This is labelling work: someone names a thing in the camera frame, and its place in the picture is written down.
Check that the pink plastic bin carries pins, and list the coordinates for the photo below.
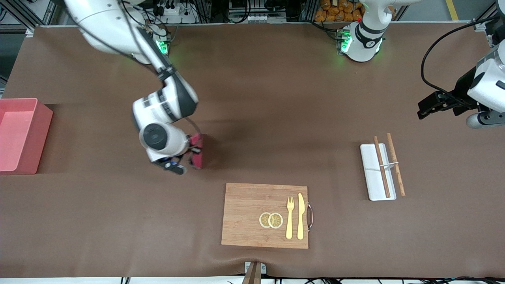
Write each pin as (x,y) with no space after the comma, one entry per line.
(23,138)

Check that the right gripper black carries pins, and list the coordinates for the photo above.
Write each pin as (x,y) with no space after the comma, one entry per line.
(192,150)

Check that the white power strip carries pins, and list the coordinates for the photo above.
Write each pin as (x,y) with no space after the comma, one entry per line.
(173,11)

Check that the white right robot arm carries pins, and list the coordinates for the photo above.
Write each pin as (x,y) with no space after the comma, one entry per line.
(110,23)

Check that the aluminium frame profile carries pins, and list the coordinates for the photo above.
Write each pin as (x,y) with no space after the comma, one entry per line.
(483,24)
(29,30)

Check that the bamboo cutting board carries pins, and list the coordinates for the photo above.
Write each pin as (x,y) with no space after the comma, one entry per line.
(248,205)

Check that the yellow knife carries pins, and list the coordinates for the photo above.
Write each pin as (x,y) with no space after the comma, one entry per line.
(300,217)

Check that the grey metal edge bracket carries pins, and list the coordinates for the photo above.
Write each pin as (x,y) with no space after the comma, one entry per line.
(263,268)

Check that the pink microfibre cloth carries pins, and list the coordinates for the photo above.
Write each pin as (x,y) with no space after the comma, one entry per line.
(197,161)

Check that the black electronics box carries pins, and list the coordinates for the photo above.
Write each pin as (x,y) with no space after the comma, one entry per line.
(252,8)

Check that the orange packaged goods pile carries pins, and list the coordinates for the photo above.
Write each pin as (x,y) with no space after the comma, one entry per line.
(339,10)

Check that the yellow fork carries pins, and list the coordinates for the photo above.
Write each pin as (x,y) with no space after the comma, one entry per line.
(289,221)

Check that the brown wooden bar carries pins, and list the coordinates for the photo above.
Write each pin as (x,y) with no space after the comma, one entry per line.
(252,276)

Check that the white rectangular tray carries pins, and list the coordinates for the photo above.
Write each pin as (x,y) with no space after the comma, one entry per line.
(371,173)

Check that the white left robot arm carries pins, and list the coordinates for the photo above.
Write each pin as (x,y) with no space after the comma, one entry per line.
(363,43)

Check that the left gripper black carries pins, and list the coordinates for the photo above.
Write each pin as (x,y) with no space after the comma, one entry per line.
(462,93)

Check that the lemon slice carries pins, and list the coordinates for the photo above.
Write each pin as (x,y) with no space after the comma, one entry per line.
(276,220)
(263,220)

